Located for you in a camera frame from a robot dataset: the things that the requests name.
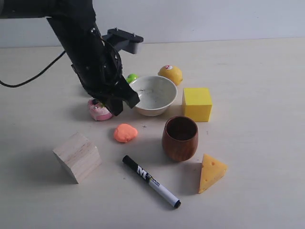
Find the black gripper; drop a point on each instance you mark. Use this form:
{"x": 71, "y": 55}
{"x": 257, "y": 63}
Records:
{"x": 98, "y": 66}

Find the orange putty lump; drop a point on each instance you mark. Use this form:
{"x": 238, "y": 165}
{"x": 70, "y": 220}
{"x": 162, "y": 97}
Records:
{"x": 125, "y": 133}

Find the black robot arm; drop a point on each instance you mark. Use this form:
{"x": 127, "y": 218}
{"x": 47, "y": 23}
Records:
{"x": 69, "y": 19}

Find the green toy bone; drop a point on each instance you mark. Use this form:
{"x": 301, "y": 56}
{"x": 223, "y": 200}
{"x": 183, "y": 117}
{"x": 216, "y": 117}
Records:
{"x": 131, "y": 77}

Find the pink toy cake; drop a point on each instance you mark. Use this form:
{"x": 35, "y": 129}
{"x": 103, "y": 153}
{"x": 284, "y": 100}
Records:
{"x": 98, "y": 111}

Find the white ceramic bowl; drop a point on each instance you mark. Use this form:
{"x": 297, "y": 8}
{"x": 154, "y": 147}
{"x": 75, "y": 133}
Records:
{"x": 156, "y": 94}

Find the yellow lemon with sticker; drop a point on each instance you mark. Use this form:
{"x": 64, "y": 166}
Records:
{"x": 172, "y": 73}

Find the light wooden block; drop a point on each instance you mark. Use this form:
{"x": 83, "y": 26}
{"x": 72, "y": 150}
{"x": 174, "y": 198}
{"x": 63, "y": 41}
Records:
{"x": 78, "y": 156}

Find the brown wooden cup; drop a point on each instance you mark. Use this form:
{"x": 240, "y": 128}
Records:
{"x": 180, "y": 138}

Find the black and white marker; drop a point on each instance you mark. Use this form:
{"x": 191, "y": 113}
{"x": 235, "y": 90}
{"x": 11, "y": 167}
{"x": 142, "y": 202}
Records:
{"x": 152, "y": 182}

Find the yellow cube block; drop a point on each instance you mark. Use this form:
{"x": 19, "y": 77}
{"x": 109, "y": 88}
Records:
{"x": 197, "y": 104}

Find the yellow cheese wedge toy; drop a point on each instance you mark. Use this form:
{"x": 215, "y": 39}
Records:
{"x": 211, "y": 171}

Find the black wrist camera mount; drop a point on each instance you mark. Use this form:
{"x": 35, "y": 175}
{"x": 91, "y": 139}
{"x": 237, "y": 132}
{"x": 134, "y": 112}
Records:
{"x": 123, "y": 40}

